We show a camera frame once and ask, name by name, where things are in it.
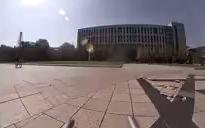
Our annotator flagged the low building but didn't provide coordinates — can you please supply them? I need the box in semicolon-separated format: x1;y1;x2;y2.
187;44;205;66

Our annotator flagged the large curved glass-fronted building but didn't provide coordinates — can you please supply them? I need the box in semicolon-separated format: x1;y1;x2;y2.
76;21;188;64

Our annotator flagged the row of dark trees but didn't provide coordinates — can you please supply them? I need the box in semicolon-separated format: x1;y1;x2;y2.
0;38;91;64

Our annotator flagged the tall dark pole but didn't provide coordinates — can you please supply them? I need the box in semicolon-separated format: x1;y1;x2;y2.
18;31;23;48

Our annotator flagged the robot's own part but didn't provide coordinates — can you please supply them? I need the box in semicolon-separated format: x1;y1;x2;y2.
127;116;138;128
63;119;76;128

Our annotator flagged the pale stone slab plaza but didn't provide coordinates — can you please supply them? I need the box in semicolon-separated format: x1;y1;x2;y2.
0;63;205;128

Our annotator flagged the person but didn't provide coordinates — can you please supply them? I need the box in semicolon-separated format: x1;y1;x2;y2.
14;55;24;69

